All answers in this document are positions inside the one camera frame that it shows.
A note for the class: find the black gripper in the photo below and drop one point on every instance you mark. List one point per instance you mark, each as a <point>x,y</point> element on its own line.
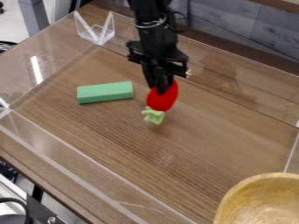
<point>156,52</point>

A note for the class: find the red plush strawberry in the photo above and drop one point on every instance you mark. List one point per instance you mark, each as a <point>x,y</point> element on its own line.
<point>160,103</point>

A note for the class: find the green rectangular block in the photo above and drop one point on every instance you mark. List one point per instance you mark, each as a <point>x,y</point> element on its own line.
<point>106,92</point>

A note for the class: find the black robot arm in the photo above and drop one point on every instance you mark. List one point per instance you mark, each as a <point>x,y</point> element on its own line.
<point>154,12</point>

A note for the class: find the wooden bowl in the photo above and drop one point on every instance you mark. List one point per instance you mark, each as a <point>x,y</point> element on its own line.
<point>264,199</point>

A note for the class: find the black table leg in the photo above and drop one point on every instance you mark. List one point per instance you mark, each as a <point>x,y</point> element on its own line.
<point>38,193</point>

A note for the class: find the clear acrylic tray wall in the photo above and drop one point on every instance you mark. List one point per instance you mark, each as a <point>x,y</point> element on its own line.
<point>117,169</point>

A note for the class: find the black metal bracket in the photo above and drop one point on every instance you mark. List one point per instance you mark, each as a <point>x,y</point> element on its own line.
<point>41,214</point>

